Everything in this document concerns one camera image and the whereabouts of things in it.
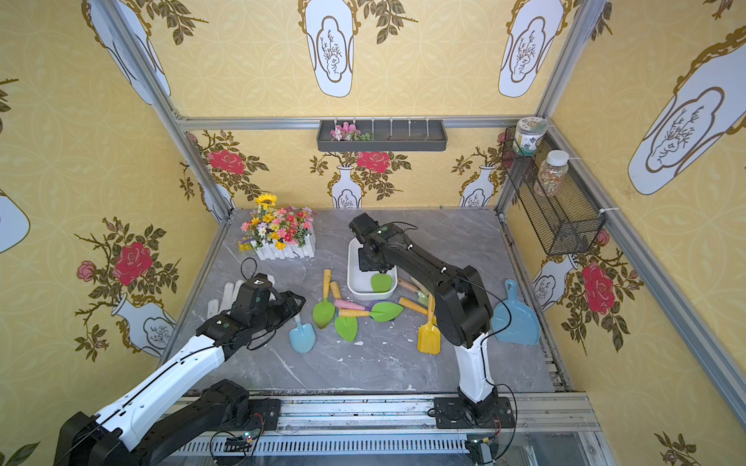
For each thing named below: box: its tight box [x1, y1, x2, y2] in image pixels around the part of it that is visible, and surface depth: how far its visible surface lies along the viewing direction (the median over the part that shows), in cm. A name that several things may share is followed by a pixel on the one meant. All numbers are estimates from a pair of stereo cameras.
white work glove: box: [206, 279, 245, 319], surface depth 97 cm
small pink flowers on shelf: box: [329, 121, 373, 142], surface depth 89 cm
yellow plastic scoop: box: [417, 293, 442, 356], surface depth 88 cm
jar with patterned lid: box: [512, 116, 549, 157], surface depth 87 cm
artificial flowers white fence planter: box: [237, 193, 317, 262], surface depth 99 cm
